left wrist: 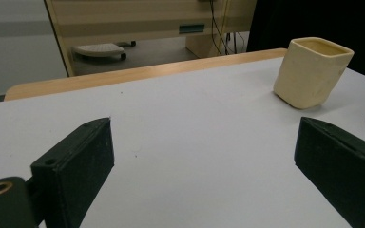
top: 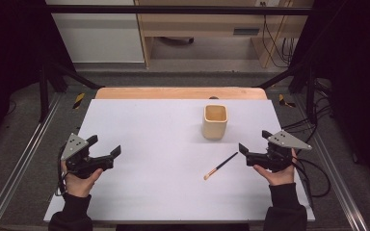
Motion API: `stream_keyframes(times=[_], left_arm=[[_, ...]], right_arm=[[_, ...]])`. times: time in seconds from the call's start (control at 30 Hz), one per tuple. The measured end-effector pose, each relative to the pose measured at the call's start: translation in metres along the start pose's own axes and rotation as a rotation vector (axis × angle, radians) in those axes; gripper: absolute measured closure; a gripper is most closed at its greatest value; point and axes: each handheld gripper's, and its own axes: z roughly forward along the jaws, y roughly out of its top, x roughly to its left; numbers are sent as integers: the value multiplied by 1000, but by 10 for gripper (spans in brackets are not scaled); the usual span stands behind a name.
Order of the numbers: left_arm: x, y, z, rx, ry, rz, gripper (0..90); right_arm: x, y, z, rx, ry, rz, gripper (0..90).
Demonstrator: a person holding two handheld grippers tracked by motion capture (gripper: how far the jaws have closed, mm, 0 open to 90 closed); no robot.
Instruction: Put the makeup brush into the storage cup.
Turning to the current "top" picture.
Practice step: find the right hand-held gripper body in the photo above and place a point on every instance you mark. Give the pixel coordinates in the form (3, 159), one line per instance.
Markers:
(285, 140)

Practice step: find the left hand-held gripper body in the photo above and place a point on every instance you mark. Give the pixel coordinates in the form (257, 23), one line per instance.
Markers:
(74, 146)

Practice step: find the square wooden holder cup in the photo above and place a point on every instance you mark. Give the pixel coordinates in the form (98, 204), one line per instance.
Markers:
(215, 123)

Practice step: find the person's right hand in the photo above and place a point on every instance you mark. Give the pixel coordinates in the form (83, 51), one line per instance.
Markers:
(281, 177)

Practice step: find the person's left hand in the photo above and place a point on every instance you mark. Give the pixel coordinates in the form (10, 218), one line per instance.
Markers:
(78, 184)

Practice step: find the yellow black tape piece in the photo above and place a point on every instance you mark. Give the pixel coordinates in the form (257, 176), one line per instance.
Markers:
(284, 101)
(79, 100)

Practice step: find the wooden table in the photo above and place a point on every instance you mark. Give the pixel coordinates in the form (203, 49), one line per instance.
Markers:
(179, 93)

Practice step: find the black curtain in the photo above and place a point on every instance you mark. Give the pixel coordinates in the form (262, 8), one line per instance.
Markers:
(353, 64)
(9, 48)

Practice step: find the grey label on desk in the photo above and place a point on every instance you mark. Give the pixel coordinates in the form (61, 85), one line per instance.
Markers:
(246, 31)

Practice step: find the white cabinet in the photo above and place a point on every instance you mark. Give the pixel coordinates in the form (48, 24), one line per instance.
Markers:
(99, 35)

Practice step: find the dark object under desk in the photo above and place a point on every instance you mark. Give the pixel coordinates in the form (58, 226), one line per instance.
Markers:
(177, 40)

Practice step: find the light wooden desk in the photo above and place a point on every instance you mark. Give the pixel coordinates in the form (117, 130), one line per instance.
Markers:
(202, 24)

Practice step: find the black metal crossbar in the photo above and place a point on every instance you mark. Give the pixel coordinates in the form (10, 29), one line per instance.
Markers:
(173, 9)

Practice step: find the black metal frame stand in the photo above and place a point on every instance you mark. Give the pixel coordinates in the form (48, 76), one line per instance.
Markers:
(45, 93)
(310, 89)

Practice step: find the aluminium floor rail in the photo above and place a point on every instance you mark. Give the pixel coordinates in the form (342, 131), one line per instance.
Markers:
(337, 173)
(19, 160)

